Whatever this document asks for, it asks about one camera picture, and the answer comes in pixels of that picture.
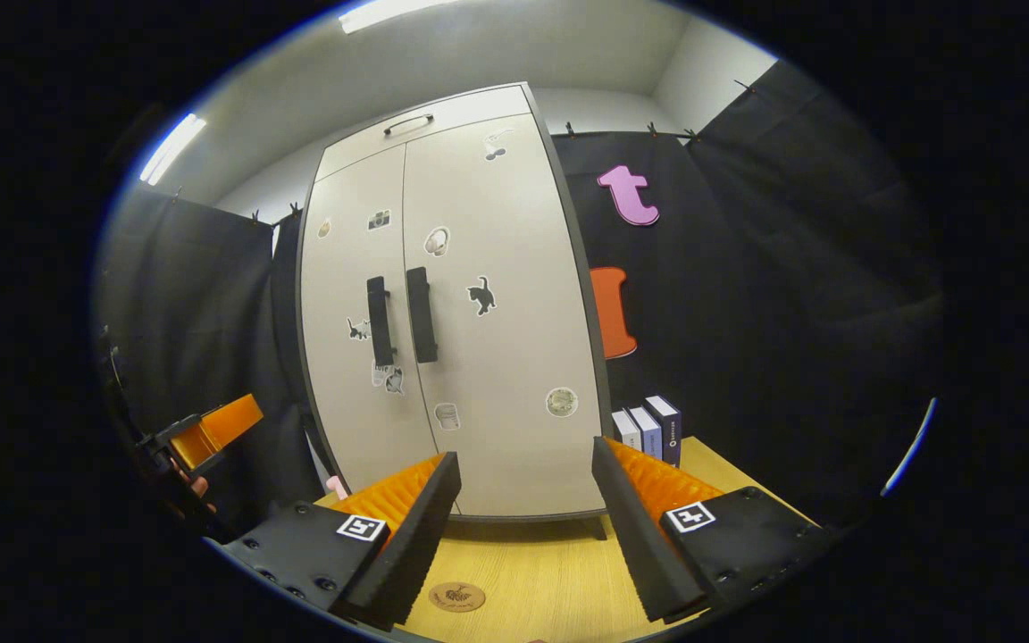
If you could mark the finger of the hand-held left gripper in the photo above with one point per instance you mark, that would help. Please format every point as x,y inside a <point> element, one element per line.
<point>233,420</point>
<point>196,448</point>

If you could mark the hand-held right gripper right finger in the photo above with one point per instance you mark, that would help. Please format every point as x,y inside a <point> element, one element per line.
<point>635,536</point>

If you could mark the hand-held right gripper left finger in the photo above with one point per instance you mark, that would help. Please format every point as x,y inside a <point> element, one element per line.
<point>421,536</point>

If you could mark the white cabinet door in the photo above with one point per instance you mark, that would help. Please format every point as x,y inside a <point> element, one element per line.
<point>345,268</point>
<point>514,339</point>

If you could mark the round wooden coaster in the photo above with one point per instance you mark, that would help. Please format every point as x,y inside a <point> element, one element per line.
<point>457,597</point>

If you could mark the small pink object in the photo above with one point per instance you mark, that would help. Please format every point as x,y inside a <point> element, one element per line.
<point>337,488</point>

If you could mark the white box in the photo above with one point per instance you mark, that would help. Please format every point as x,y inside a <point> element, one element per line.
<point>624,430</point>

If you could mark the black backdrop cloth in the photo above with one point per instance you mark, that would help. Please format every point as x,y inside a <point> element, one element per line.
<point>193,304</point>
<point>791,295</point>

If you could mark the white cabinet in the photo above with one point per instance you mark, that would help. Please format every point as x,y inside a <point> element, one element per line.
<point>599,357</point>

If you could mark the white flat panel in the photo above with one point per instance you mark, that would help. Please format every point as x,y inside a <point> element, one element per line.
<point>912,446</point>

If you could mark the white cabinet drawer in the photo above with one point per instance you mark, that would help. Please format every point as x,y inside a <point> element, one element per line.
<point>470,112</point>

